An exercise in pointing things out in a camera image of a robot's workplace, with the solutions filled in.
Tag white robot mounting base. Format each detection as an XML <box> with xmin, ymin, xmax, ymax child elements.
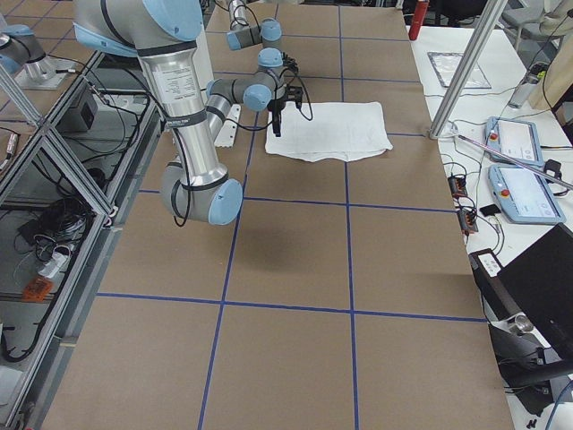
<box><xmin>193</xmin><ymin>29</ymin><xmax>241</xmax><ymax>148</ymax></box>

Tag aluminium frame post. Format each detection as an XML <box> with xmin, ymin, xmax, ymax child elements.
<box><xmin>429</xmin><ymin>0</ymin><xmax>508</xmax><ymax>139</ymax></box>

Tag black laptop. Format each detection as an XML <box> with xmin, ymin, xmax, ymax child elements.
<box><xmin>469</xmin><ymin>223</ymin><xmax>572</xmax><ymax>359</ymax></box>

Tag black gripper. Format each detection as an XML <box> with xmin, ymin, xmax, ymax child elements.
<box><xmin>267</xmin><ymin>87</ymin><xmax>303</xmax><ymax>137</ymax></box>
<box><xmin>280</xmin><ymin>52</ymin><xmax>299</xmax><ymax>76</ymax></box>

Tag grey water bottle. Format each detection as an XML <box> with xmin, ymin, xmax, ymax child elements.
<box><xmin>509</xmin><ymin>74</ymin><xmax>540</xmax><ymax>108</ymax></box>

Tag orange device on floor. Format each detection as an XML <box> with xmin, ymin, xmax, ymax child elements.
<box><xmin>21</xmin><ymin>276</ymin><xmax>53</xmax><ymax>303</ymax></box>

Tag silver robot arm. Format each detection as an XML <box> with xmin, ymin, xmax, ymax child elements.
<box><xmin>224</xmin><ymin>1</ymin><xmax>299</xmax><ymax>73</ymax></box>
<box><xmin>73</xmin><ymin>1</ymin><xmax>303</xmax><ymax>225</ymax></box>

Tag red bottle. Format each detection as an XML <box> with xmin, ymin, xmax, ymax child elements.
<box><xmin>408</xmin><ymin>0</ymin><xmax>430</xmax><ymax>41</ymax></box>

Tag lower teach pendant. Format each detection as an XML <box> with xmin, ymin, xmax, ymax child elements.
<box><xmin>488</xmin><ymin>164</ymin><xmax>567</xmax><ymax>225</ymax></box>

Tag teach pendant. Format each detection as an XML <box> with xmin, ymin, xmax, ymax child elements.
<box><xmin>488</xmin><ymin>164</ymin><xmax>567</xmax><ymax>225</ymax></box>
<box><xmin>484</xmin><ymin>116</ymin><xmax>544</xmax><ymax>167</ymax></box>

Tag upper teach pendant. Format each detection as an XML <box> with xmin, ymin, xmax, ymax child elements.
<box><xmin>484</xmin><ymin>116</ymin><xmax>544</xmax><ymax>167</ymax></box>

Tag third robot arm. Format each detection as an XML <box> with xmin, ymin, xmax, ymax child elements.
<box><xmin>1</xmin><ymin>19</ymin><xmax>299</xmax><ymax>73</ymax></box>

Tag silver foil tray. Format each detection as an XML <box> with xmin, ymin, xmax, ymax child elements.
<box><xmin>426</xmin><ymin>51</ymin><xmax>492</xmax><ymax>90</ymax></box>

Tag white long-sleeve printed shirt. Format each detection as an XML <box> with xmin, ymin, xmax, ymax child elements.
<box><xmin>265</xmin><ymin>102</ymin><xmax>393</xmax><ymax>162</ymax></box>

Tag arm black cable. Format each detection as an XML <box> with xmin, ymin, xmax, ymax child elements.
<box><xmin>172</xmin><ymin>66</ymin><xmax>314</xmax><ymax>228</ymax></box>

